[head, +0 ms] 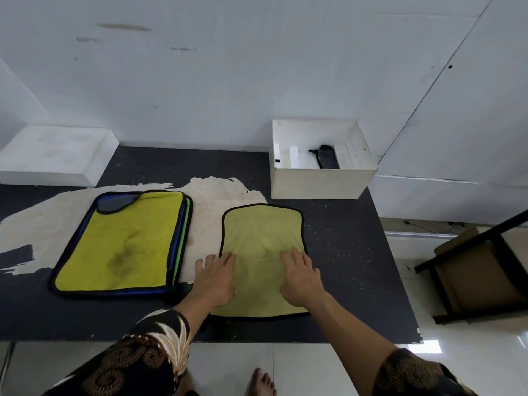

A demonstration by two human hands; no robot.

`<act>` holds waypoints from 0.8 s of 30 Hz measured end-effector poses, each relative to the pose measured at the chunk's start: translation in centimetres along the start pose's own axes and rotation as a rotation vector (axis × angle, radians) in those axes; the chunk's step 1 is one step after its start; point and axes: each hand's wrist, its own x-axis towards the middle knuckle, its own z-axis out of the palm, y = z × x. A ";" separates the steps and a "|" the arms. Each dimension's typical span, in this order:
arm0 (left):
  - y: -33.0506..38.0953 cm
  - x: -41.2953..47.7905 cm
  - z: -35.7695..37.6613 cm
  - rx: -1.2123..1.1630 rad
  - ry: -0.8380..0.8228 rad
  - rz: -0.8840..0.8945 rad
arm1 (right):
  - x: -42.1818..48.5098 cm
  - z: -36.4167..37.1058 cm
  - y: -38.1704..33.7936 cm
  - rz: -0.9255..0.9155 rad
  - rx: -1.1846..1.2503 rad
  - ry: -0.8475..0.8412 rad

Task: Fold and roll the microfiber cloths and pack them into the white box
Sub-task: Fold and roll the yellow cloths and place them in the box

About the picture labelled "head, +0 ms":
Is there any yellow grey cloth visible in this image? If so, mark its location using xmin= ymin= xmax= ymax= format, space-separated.
xmin=209 ymin=203 xmax=311 ymax=320
xmin=308 ymin=145 xmax=340 ymax=169

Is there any black stool frame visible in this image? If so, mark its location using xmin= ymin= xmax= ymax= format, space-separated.
xmin=414 ymin=208 xmax=528 ymax=326

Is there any person's left forearm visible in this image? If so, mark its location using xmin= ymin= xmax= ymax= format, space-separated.
xmin=175 ymin=292 xmax=222 ymax=343

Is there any person's right forearm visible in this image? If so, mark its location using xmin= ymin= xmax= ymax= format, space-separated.
xmin=307 ymin=290 xmax=399 ymax=396

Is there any person's patterned right sleeve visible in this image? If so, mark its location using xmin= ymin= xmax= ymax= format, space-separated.
xmin=373 ymin=347 xmax=477 ymax=396

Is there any person's patterned left sleeve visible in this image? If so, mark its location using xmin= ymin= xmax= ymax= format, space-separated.
xmin=43 ymin=308 xmax=194 ymax=396

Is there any person's right hand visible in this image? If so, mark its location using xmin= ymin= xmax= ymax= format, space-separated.
xmin=279 ymin=247 xmax=327 ymax=309

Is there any person's left hand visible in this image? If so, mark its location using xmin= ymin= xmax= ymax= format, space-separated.
xmin=194 ymin=251 xmax=238 ymax=309

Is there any person's right foot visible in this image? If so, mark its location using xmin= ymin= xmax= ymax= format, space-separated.
xmin=249 ymin=368 xmax=277 ymax=396

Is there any white box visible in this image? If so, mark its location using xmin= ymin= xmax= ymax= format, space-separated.
xmin=271 ymin=118 xmax=378 ymax=201

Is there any black cable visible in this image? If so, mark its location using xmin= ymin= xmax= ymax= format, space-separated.
xmin=403 ymin=218 xmax=463 ymax=235

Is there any person's patterned sleeve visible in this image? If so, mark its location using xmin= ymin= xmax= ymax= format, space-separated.
xmin=43 ymin=308 xmax=194 ymax=396
xmin=373 ymin=347 xmax=477 ymax=396

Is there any white flat box lid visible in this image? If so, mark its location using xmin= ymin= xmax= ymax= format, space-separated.
xmin=0 ymin=125 xmax=120 ymax=188

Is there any stack of microfibre cloths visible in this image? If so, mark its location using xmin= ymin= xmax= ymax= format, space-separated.
xmin=48 ymin=190 xmax=195 ymax=304

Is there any metal floor rail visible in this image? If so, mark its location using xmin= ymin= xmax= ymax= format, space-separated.
xmin=386 ymin=230 xmax=454 ymax=239

